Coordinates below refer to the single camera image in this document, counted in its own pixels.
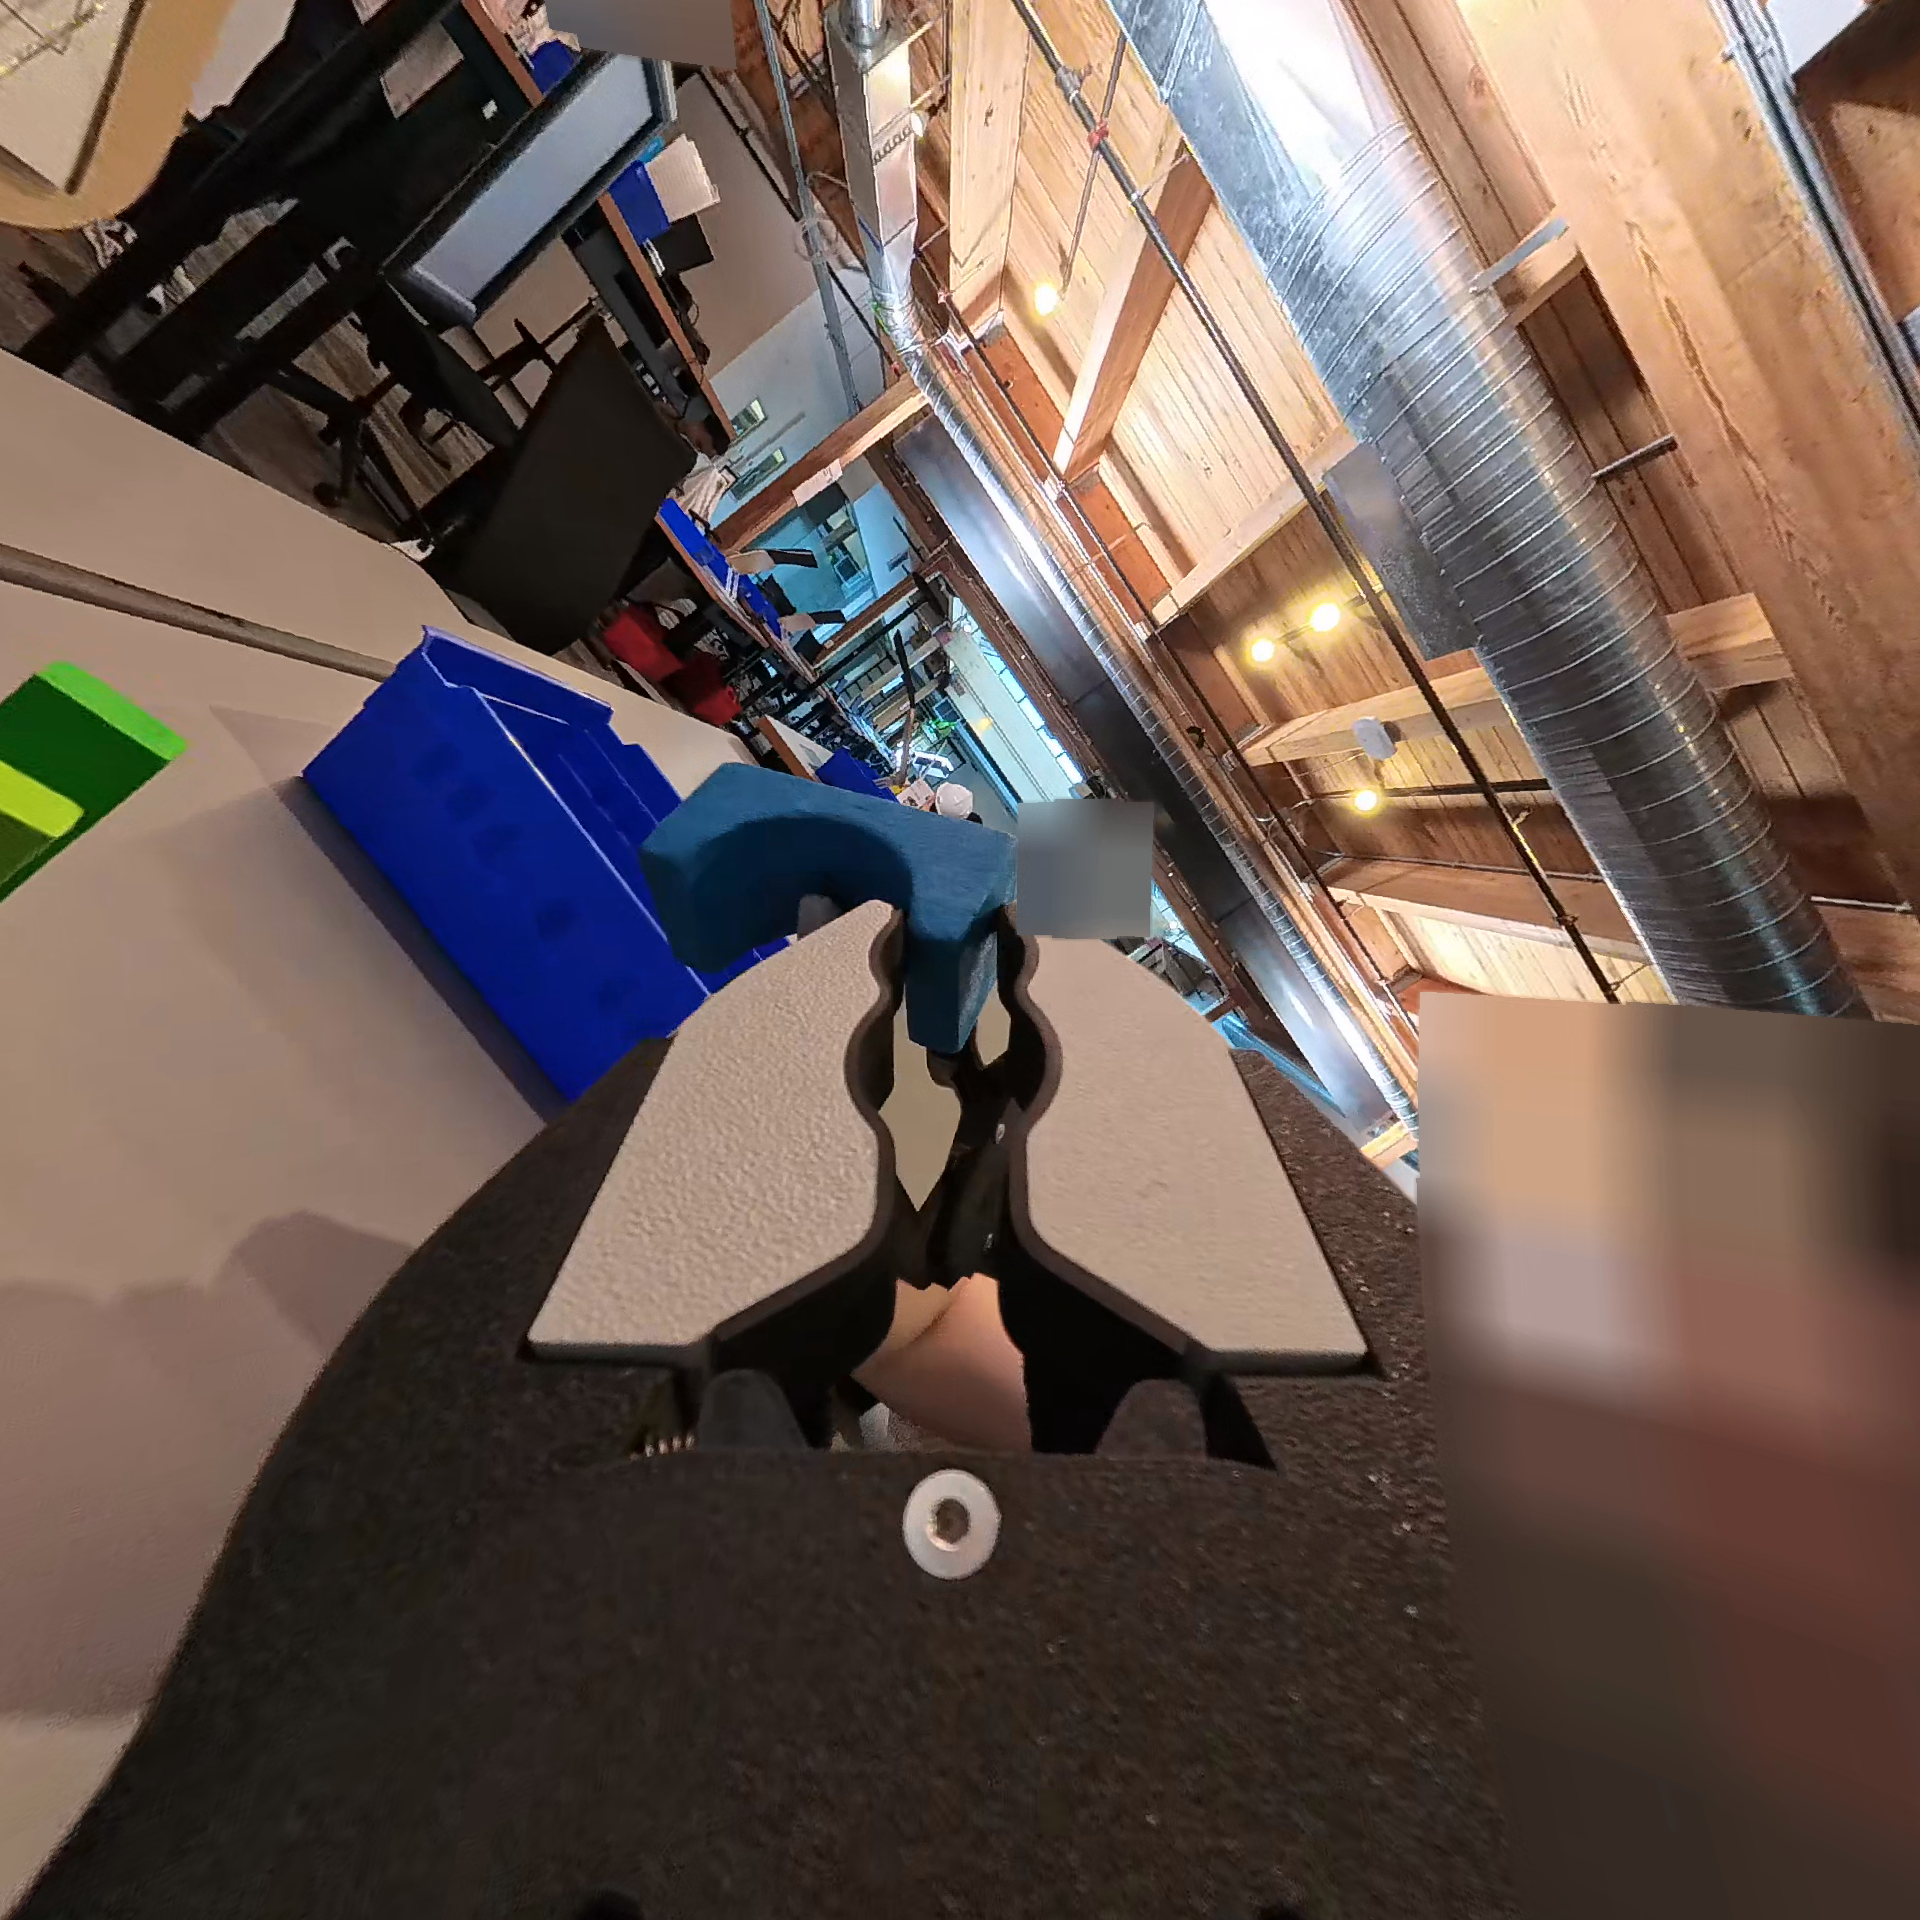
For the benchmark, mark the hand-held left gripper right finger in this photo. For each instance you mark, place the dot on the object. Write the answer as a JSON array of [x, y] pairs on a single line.
[[1188, 1186]]

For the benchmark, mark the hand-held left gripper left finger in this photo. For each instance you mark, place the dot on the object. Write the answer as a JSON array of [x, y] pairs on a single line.
[[750, 1186]]

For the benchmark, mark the blue arch block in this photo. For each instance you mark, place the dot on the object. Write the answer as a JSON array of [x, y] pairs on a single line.
[[812, 856]]

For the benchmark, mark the blue plastic bin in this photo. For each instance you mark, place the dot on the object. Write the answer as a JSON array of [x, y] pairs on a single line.
[[511, 842]]

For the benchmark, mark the red plastic bins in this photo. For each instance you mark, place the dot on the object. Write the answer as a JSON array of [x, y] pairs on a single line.
[[669, 655]]

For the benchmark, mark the black office chair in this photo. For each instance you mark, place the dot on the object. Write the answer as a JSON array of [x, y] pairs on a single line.
[[573, 481]]

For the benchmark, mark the silver ventilation duct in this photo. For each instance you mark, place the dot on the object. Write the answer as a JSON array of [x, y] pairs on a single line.
[[1501, 450]]

